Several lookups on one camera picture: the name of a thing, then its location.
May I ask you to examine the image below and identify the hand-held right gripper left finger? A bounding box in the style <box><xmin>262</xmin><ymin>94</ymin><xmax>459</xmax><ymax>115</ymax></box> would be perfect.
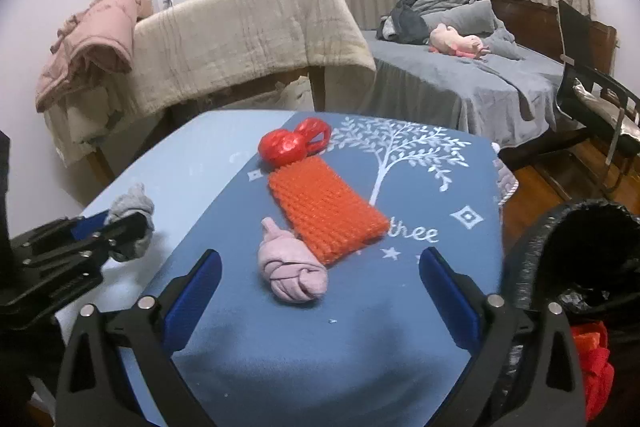
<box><xmin>55</xmin><ymin>248</ymin><xmax>223</xmax><ymax>427</ymax></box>

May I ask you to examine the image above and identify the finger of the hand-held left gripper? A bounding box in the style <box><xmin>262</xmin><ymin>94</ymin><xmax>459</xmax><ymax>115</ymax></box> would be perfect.
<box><xmin>22</xmin><ymin>213</ymin><xmax>148</xmax><ymax>280</ymax></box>
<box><xmin>12</xmin><ymin>212</ymin><xmax>110</xmax><ymax>254</ymax></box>

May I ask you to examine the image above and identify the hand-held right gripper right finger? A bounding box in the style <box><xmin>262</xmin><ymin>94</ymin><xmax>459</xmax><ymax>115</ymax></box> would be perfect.
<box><xmin>419</xmin><ymin>247</ymin><xmax>587</xmax><ymax>427</ymax></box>

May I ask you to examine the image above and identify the grey knotted cloth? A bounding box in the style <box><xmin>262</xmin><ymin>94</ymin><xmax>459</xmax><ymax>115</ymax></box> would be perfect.
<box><xmin>107</xmin><ymin>183</ymin><xmax>156</xmax><ymax>263</ymax></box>

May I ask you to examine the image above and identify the pink knotted cloth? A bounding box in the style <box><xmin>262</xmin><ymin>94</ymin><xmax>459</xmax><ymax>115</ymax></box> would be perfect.
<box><xmin>257</xmin><ymin>217</ymin><xmax>328</xmax><ymax>305</ymax></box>

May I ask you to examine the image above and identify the black waste bin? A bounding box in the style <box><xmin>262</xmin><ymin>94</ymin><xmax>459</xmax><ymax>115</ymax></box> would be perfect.
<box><xmin>500</xmin><ymin>199</ymin><xmax>640</xmax><ymax>427</ymax></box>

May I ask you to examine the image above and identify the cream folded cloth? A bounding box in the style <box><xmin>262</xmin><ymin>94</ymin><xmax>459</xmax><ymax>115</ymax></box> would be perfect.
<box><xmin>44</xmin><ymin>77</ymin><xmax>151</xmax><ymax>168</ymax></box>

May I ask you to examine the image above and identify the blue printed tablecloth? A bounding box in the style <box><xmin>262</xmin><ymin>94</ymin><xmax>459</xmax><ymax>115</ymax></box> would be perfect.
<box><xmin>55</xmin><ymin>109</ymin><xmax>506</xmax><ymax>427</ymax></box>

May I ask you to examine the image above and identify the red glove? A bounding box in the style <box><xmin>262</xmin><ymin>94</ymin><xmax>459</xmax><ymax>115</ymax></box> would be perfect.
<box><xmin>580</xmin><ymin>347</ymin><xmax>616</xmax><ymax>423</ymax></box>

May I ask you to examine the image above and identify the red knotted plastic bag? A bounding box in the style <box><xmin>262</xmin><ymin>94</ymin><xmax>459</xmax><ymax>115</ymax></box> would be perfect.
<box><xmin>257</xmin><ymin>117</ymin><xmax>332</xmax><ymax>168</ymax></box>

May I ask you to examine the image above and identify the pink jacket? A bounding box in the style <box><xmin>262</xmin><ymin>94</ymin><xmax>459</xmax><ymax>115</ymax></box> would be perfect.
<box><xmin>35</xmin><ymin>0</ymin><xmax>153</xmax><ymax>112</ymax></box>

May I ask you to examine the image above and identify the bed with grey sheet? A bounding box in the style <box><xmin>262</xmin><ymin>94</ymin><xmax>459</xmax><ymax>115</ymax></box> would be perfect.
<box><xmin>360</xmin><ymin>0</ymin><xmax>618</xmax><ymax>148</ymax></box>

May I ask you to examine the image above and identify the beige blanket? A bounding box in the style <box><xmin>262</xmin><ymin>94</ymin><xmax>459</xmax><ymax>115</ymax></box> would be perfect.
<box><xmin>132</xmin><ymin>0</ymin><xmax>378</xmax><ymax>120</ymax></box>

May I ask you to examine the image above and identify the silver seat cushion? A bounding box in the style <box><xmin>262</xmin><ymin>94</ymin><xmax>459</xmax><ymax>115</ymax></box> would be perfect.
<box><xmin>572</xmin><ymin>77</ymin><xmax>640</xmax><ymax>138</ymax></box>

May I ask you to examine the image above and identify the pink plush toy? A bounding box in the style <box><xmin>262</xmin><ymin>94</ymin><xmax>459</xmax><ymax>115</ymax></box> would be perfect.
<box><xmin>429</xmin><ymin>24</ymin><xmax>491</xmax><ymax>60</ymax></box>

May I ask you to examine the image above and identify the crumpled grey duvet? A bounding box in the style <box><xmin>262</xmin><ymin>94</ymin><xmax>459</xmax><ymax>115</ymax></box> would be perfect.
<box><xmin>412</xmin><ymin>0</ymin><xmax>526</xmax><ymax>60</ymax></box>

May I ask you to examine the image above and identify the dark clothes pile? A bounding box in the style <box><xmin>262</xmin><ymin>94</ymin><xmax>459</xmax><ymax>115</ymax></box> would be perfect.
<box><xmin>377</xmin><ymin>2</ymin><xmax>431</xmax><ymax>45</ymax></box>

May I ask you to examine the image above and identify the grey pillow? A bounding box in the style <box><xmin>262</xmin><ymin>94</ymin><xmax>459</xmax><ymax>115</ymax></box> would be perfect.
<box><xmin>440</xmin><ymin>0</ymin><xmax>496</xmax><ymax>32</ymax></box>

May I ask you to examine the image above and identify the wooden headboard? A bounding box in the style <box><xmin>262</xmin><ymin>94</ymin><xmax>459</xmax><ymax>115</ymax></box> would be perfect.
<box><xmin>480</xmin><ymin>0</ymin><xmax>618</xmax><ymax>72</ymax></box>

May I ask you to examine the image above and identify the black metal chair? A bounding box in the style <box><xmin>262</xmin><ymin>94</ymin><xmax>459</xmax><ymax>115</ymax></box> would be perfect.
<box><xmin>530</xmin><ymin>0</ymin><xmax>640</xmax><ymax>202</ymax></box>

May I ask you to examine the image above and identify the wooden furniture frame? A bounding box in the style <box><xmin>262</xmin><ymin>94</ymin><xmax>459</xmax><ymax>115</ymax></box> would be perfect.
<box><xmin>85</xmin><ymin>67</ymin><xmax>326</xmax><ymax>188</ymax></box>

